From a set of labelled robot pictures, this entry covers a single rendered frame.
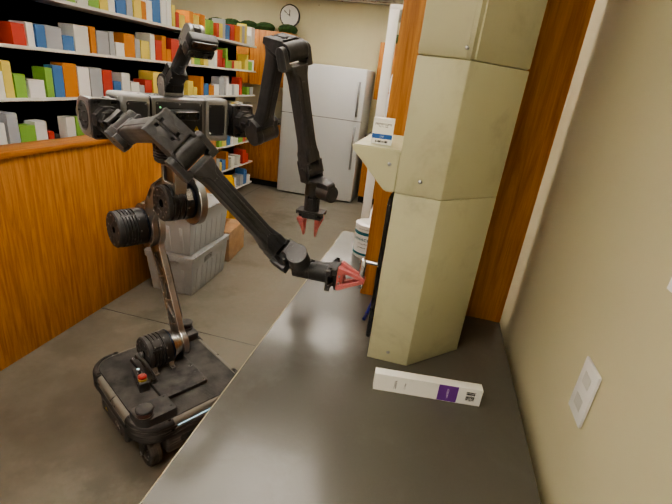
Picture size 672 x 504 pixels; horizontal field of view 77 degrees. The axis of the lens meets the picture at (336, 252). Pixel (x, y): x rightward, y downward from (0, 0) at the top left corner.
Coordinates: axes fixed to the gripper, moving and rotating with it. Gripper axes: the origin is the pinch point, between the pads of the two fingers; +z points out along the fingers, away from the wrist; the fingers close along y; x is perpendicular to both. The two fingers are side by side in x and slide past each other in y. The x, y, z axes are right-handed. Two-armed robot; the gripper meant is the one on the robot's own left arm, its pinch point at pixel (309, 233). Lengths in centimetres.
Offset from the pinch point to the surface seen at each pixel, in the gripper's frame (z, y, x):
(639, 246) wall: -33, 76, -69
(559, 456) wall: 11, 76, -71
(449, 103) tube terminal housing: -52, 41, -46
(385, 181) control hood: -33, 30, -46
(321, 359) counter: 17, 21, -51
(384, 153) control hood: -39, 29, -46
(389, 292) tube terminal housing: -4, 36, -45
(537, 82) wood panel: -59, 64, -9
